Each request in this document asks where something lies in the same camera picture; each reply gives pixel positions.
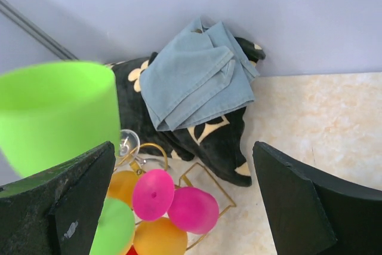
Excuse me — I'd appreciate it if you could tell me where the orange yellow wine glass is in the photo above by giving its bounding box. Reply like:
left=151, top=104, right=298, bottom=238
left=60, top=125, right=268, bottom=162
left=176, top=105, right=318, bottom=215
left=122, top=217, right=188, bottom=255

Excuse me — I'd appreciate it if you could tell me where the red wine glass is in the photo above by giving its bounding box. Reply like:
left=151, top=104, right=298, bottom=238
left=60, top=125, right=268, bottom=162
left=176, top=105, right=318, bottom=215
left=126, top=245, right=138, bottom=255

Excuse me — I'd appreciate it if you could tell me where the green wine glass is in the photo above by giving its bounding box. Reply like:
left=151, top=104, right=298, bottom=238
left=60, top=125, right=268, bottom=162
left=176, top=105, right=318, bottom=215
left=1, top=61, right=134, bottom=254

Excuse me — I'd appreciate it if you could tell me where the gold wire glass rack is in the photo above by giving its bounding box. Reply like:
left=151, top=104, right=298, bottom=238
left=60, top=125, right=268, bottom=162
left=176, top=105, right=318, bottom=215
left=114, top=143, right=237, bottom=254

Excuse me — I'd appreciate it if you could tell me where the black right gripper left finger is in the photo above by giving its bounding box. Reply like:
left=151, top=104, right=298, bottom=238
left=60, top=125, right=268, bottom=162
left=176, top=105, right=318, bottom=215
left=1, top=142, right=115, bottom=254

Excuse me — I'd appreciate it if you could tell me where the clear wine glass back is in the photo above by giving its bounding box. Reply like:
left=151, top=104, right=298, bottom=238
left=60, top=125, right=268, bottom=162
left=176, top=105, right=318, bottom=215
left=116, top=129, right=156, bottom=167

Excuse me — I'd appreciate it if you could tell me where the black cream flower blanket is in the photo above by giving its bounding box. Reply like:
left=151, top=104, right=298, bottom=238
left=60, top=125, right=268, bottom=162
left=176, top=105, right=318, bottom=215
left=107, top=52, right=252, bottom=187

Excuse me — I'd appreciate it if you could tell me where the grey blue folded cloth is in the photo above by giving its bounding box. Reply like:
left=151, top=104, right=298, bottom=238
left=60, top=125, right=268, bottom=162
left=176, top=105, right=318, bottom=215
left=140, top=19, right=259, bottom=131

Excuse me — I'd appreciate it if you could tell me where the magenta wine glass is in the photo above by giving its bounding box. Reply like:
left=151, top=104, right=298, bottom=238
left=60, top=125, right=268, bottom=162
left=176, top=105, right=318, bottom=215
left=132, top=169, right=220, bottom=235

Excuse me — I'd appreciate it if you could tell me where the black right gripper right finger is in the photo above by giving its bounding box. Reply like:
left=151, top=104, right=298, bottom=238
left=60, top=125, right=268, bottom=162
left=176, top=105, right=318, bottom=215
left=253, top=142, right=381, bottom=254

